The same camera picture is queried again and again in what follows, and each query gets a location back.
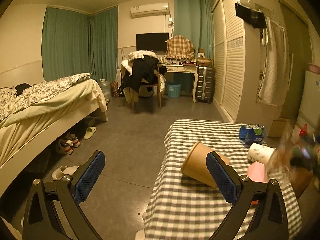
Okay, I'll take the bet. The white patterned paper cup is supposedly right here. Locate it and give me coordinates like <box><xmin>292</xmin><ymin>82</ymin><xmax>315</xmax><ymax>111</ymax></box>
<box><xmin>247</xmin><ymin>143</ymin><xmax>276</xmax><ymax>165</ymax></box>

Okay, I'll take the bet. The brown paper cup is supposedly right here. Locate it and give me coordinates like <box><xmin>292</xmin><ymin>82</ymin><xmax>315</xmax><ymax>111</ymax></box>
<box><xmin>181</xmin><ymin>141</ymin><xmax>217</xmax><ymax>189</ymax></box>

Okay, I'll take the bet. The green phone stand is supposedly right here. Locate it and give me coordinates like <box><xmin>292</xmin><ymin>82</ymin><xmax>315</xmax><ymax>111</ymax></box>
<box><xmin>292</xmin><ymin>146</ymin><xmax>312</xmax><ymax>159</ymax></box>

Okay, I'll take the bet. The red bottle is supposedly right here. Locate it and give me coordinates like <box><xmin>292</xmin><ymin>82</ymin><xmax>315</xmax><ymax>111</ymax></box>
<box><xmin>299</xmin><ymin>124</ymin><xmax>308</xmax><ymax>138</ymax></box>

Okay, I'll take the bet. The cardboard box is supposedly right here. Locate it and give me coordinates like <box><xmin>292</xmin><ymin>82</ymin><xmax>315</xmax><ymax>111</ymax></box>
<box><xmin>268</xmin><ymin>118</ymin><xmax>291</xmax><ymax>138</ymax></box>

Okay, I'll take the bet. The white slipper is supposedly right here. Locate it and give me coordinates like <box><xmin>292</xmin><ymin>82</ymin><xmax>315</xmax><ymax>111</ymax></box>
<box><xmin>52</xmin><ymin>166</ymin><xmax>78</xmax><ymax>181</ymax></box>

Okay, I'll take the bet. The blue tissue pack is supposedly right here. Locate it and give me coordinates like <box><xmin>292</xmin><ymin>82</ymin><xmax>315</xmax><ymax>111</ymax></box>
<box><xmin>239</xmin><ymin>125</ymin><xmax>265</xmax><ymax>144</ymax></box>

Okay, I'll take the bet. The hanging white towel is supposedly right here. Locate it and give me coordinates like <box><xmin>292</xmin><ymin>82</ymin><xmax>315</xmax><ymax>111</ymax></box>
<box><xmin>258</xmin><ymin>16</ymin><xmax>290</xmax><ymax>106</ymax></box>

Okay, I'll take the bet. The red white sneaker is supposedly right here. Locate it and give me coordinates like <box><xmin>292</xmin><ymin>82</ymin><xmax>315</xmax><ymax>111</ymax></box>
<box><xmin>65</xmin><ymin>132</ymin><xmax>81</xmax><ymax>148</ymax></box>

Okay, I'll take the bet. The gray checkered tablecloth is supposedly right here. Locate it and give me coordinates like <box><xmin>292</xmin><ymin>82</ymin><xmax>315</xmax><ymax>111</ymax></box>
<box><xmin>142</xmin><ymin>119</ymin><xmax>303</xmax><ymax>240</ymax></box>

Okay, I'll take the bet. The green slipper under bed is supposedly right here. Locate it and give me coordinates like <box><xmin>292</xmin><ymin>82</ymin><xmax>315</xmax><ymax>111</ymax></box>
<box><xmin>84</xmin><ymin>126</ymin><xmax>97</xmax><ymax>140</ymax></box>

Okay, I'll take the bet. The bed with floral bedding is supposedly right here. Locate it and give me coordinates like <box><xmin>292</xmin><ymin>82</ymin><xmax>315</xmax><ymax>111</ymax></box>
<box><xmin>1</xmin><ymin>73</ymin><xmax>108</xmax><ymax>193</ymax></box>

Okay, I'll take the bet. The black suitcase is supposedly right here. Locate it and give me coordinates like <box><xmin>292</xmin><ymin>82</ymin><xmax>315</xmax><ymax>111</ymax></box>
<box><xmin>196</xmin><ymin>66</ymin><xmax>214</xmax><ymax>103</ymax></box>

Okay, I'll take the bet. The white louvered wardrobe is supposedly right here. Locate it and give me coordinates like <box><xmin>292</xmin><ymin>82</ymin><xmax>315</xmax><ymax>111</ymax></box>
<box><xmin>212</xmin><ymin>0</ymin><xmax>285</xmax><ymax>129</ymax></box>

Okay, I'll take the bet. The water jug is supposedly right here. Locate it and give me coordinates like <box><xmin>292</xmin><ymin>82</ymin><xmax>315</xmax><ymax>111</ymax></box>
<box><xmin>99</xmin><ymin>79</ymin><xmax>112</xmax><ymax>100</ymax></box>

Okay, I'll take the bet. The white desk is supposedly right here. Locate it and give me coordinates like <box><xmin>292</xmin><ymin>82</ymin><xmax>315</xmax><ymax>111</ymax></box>
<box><xmin>163</xmin><ymin>64</ymin><xmax>199</xmax><ymax>103</ymax></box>

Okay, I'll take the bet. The black hanging bag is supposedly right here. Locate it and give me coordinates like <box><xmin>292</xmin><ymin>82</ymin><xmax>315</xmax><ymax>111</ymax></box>
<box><xmin>235</xmin><ymin>3</ymin><xmax>267</xmax><ymax>29</ymax></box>

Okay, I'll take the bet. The blue laundry basket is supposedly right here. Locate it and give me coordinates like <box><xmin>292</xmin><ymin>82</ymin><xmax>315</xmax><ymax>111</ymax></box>
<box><xmin>167</xmin><ymin>82</ymin><xmax>181</xmax><ymax>99</ymax></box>

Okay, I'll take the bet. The plaid cloth cover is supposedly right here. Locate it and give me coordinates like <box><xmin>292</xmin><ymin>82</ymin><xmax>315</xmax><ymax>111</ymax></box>
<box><xmin>165</xmin><ymin>35</ymin><xmax>195</xmax><ymax>61</ymax></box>

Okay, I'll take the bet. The green curtain left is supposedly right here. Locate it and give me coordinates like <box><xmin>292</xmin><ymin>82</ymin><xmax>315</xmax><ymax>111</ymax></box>
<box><xmin>41</xmin><ymin>7</ymin><xmax>118</xmax><ymax>81</ymax></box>

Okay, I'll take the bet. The green curtain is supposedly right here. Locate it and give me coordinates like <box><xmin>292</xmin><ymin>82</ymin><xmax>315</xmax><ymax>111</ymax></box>
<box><xmin>174</xmin><ymin>0</ymin><xmax>214</xmax><ymax>59</ymax></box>
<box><xmin>41</xmin><ymin>7</ymin><xmax>118</xmax><ymax>81</ymax></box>

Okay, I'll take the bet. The wooden chair with clothes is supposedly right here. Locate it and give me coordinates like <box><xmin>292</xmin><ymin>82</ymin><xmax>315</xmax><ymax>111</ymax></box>
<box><xmin>118</xmin><ymin>50</ymin><xmax>167</xmax><ymax>107</ymax></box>

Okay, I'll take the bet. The green curtain right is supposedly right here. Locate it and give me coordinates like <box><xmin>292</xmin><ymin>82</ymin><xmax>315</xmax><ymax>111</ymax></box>
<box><xmin>174</xmin><ymin>0</ymin><xmax>214</xmax><ymax>59</ymax></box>

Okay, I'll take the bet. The black monitor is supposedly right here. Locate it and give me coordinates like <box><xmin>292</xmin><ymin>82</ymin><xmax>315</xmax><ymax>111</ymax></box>
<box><xmin>136</xmin><ymin>33</ymin><xmax>169</xmax><ymax>52</ymax></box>

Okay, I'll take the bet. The white air conditioner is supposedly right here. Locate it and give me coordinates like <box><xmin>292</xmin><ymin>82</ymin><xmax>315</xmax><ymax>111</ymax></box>
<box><xmin>130</xmin><ymin>3</ymin><xmax>170</xmax><ymax>18</ymax></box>

